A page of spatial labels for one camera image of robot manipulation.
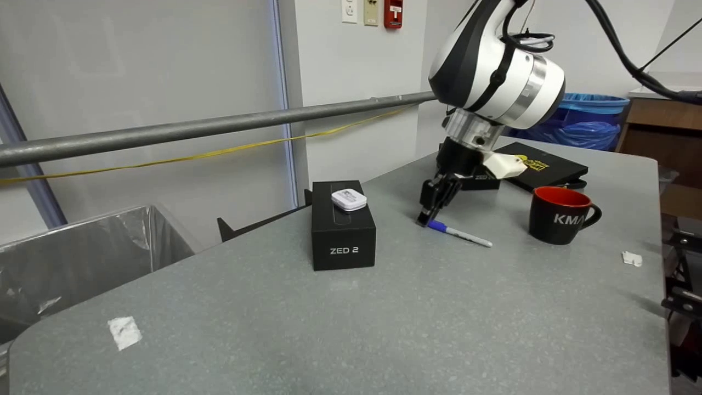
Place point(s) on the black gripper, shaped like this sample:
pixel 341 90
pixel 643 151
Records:
pixel 462 158

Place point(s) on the marker with blue cap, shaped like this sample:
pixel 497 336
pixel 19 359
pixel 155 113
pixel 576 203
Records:
pixel 462 232

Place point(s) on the black cup red inside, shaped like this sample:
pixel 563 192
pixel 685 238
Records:
pixel 560 215

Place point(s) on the low black box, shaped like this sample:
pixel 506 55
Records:
pixel 484 183

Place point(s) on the small white device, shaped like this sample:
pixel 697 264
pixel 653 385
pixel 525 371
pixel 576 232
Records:
pixel 347 200

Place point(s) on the tall black ZED box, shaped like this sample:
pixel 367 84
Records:
pixel 343 238

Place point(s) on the flat black box yellow logo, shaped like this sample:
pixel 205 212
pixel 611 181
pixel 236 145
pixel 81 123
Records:
pixel 556 167

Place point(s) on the blue recycling bin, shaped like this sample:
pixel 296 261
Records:
pixel 594 121

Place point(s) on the red fire alarm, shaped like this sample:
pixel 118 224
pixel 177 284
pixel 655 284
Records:
pixel 394 11

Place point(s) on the small white tape piece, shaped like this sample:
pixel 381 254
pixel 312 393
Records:
pixel 632 258

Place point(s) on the brown wooden desk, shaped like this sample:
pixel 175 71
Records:
pixel 661 134

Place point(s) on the grey metal pole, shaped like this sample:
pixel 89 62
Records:
pixel 182 129

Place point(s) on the black equipment beside table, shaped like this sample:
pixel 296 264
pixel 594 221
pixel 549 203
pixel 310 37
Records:
pixel 684 298

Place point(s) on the small white tag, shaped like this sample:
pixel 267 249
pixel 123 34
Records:
pixel 123 332

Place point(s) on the bin with clear plastic bag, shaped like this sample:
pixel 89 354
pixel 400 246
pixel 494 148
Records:
pixel 79 264

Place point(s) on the slanted blue grey bar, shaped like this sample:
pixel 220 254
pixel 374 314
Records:
pixel 33 167

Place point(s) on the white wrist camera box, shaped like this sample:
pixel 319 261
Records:
pixel 506 166

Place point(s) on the black table bracket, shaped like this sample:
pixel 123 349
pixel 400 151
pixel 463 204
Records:
pixel 253 220

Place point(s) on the beige wall plate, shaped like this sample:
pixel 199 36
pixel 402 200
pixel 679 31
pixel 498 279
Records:
pixel 372 11

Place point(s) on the white light switch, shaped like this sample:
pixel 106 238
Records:
pixel 349 9

